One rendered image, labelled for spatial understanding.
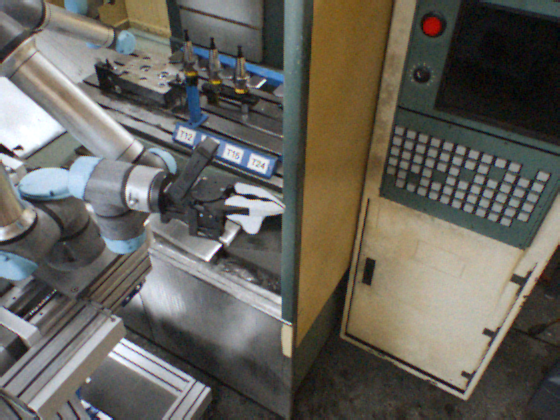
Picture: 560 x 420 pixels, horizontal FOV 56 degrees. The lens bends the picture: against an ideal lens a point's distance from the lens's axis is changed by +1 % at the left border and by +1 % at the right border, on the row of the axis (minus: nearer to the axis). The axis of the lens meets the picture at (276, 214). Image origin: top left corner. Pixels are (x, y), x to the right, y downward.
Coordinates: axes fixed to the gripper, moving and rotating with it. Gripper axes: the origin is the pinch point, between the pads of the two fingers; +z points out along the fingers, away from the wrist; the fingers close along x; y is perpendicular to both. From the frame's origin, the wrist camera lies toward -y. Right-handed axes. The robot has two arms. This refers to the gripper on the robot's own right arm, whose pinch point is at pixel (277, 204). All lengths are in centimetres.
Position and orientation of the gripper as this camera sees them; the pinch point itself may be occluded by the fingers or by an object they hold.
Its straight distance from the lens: 81.0
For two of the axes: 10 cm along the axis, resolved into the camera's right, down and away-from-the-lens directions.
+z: 9.6, 1.9, -1.9
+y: -0.4, 7.9, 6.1
